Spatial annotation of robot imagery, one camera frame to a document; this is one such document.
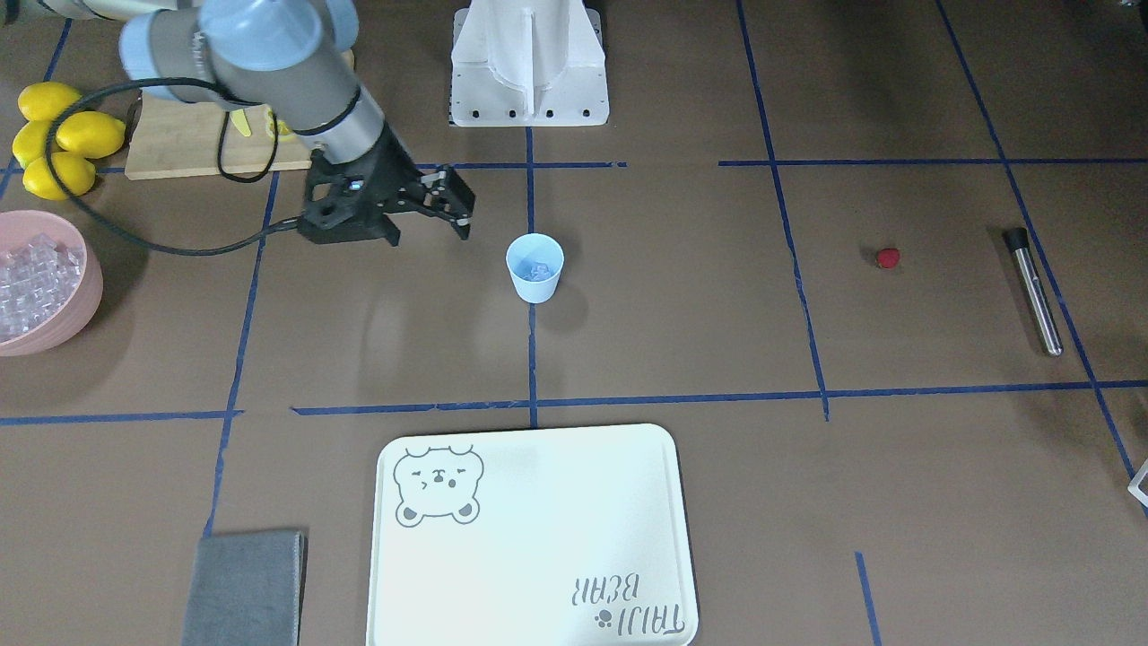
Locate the yellow lemon bottom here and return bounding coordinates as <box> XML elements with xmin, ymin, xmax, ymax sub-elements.
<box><xmin>23</xmin><ymin>151</ymin><xmax>96</xmax><ymax>201</ymax></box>

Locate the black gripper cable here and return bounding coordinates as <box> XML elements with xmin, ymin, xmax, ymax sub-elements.
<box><xmin>42</xmin><ymin>81</ymin><xmax>300</xmax><ymax>258</ymax></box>

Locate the ice cube in cup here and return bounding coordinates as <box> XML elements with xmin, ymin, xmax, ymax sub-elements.
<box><xmin>525</xmin><ymin>260</ymin><xmax>554</xmax><ymax>283</ymax></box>

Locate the pink bowl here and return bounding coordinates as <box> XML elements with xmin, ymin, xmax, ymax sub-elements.
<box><xmin>3</xmin><ymin>210</ymin><xmax>104</xmax><ymax>357</ymax></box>

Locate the light blue cup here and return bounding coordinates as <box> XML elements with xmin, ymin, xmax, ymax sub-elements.
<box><xmin>505</xmin><ymin>233</ymin><xmax>565</xmax><ymax>305</ymax></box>

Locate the grey folded cloth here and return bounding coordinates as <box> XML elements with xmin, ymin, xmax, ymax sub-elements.
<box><xmin>180</xmin><ymin>528</ymin><xmax>307</xmax><ymax>645</ymax></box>

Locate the yellow lemon top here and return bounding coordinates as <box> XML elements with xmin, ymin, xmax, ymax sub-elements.
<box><xmin>17</xmin><ymin>81</ymin><xmax>83</xmax><ymax>122</ymax></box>

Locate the yellow lemon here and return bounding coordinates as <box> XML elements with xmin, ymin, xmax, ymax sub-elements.
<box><xmin>55</xmin><ymin>111</ymin><xmax>126</xmax><ymax>159</ymax></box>
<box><xmin>23</xmin><ymin>151</ymin><xmax>96</xmax><ymax>201</ymax></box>
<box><xmin>11</xmin><ymin>120</ymin><xmax>62</xmax><ymax>170</ymax></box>
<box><xmin>17</xmin><ymin>81</ymin><xmax>83</xmax><ymax>122</ymax></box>

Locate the wooden cutting board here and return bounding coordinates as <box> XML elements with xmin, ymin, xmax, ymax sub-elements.
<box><xmin>125</xmin><ymin>48</ymin><xmax>355</xmax><ymax>181</ymax></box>

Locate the yellow plastic knife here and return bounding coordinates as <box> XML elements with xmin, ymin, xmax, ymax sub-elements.
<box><xmin>228</xmin><ymin>108</ymin><xmax>253</xmax><ymax>138</ymax></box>

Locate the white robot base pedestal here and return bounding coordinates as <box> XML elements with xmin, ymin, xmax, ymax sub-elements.
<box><xmin>448</xmin><ymin>1</ymin><xmax>610</xmax><ymax>129</ymax></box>

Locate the red strawberry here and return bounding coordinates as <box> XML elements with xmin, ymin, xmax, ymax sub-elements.
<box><xmin>874</xmin><ymin>247</ymin><xmax>902</xmax><ymax>270</ymax></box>

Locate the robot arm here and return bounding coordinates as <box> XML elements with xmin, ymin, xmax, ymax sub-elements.
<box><xmin>3</xmin><ymin>1</ymin><xmax>475</xmax><ymax>257</ymax></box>

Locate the white bear tray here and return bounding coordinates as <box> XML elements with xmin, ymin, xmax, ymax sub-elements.
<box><xmin>365</xmin><ymin>423</ymin><xmax>700</xmax><ymax>645</ymax></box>

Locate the steel muddler black tip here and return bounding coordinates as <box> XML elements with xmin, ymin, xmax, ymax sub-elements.
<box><xmin>1002</xmin><ymin>227</ymin><xmax>1065</xmax><ymax>357</ymax></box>

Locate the lemon slices row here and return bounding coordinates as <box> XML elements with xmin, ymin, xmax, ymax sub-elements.
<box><xmin>264</xmin><ymin>106</ymin><xmax>298</xmax><ymax>142</ymax></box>

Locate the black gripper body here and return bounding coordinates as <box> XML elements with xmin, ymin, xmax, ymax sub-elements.
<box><xmin>296</xmin><ymin>122</ymin><xmax>431</xmax><ymax>247</ymax></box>

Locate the pile of clear ice cubes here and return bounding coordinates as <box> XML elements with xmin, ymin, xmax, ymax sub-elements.
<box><xmin>1</xmin><ymin>233</ymin><xmax>87</xmax><ymax>342</ymax></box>

